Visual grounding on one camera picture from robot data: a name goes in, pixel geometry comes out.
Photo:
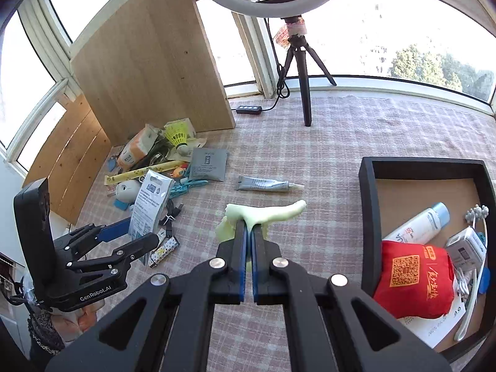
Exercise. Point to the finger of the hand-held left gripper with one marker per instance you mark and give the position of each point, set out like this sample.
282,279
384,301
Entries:
135,248
116,229

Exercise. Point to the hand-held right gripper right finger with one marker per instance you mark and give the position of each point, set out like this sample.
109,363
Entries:
254,271

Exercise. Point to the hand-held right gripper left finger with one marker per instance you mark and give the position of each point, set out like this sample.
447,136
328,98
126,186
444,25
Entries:
242,271

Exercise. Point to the pale green cloth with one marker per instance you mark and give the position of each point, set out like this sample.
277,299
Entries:
271,215

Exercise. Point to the black container box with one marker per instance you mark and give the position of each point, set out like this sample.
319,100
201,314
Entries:
368,209

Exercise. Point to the red fabric bag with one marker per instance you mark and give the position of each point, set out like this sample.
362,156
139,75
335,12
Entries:
414,279

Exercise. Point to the white sunscreen bottle blue cap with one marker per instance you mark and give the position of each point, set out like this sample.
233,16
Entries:
420,223

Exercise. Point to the grey tin box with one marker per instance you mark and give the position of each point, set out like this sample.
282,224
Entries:
467,248

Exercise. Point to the blue round case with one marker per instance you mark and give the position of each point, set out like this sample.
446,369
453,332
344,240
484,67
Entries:
483,281

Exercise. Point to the person's left forearm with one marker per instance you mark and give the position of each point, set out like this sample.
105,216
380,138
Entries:
44,333

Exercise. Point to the person's left hand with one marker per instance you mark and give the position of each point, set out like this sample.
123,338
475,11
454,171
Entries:
83,321

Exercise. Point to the patterned lighter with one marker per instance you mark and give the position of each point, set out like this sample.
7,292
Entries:
164,251

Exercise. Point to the white egg-shaped toy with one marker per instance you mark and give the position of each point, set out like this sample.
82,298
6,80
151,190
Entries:
128,192

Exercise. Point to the blister pack card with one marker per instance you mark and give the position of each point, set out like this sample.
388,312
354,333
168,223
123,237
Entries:
149,201

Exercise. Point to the brown wooden board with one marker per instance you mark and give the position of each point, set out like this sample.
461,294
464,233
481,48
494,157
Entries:
69,162

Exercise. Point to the blue plastic clothespin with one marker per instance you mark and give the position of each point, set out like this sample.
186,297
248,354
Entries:
190,186

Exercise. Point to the orange tissue pack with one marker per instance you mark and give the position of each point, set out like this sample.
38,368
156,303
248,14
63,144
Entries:
133,149

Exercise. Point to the grey glue tube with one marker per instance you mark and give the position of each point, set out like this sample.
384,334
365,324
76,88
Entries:
263,184

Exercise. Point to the yellow shuttlecock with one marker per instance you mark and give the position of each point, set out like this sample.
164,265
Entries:
176,137

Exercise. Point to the grey foil packet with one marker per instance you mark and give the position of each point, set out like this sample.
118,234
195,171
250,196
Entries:
209,164

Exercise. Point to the pink checked tablecloth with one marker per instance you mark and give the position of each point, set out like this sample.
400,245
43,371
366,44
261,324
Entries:
329,155

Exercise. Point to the light wooden board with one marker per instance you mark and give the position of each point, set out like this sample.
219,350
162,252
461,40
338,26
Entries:
155,66

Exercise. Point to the white paper sheet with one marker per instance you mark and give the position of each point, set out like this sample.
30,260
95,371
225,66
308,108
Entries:
434,329

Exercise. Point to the black tripod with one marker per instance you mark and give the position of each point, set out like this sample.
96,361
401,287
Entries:
304,77

